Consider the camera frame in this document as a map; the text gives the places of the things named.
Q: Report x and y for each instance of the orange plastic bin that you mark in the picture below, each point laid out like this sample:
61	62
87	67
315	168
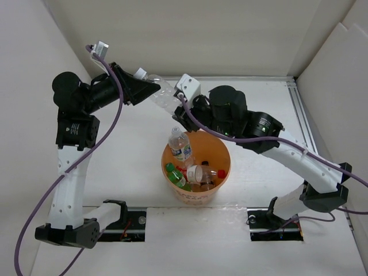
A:
206	150

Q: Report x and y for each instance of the clear bottle red label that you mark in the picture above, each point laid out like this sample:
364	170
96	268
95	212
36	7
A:
194	173

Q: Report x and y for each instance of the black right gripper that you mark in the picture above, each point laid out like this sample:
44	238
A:
181	115

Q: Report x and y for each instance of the clear crushed unlabelled bottle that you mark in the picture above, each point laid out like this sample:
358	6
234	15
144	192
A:
164	98

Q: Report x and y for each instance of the clear bottle black cap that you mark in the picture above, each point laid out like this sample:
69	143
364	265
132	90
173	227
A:
208	176

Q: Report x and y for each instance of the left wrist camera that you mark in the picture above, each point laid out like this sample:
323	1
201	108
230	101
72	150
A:
99	49

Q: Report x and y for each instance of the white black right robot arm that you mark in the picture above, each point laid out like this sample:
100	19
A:
224	113

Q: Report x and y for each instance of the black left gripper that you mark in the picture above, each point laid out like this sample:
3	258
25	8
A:
135	89

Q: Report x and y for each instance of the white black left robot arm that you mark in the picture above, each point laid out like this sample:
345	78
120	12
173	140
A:
76	137

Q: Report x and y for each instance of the clear bottle blue yellow label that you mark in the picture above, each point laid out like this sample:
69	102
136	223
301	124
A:
179	145

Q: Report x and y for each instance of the side aluminium rail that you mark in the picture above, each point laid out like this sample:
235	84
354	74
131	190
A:
310	132

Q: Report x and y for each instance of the green plastic soda bottle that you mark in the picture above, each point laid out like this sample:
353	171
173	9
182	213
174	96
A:
176	177

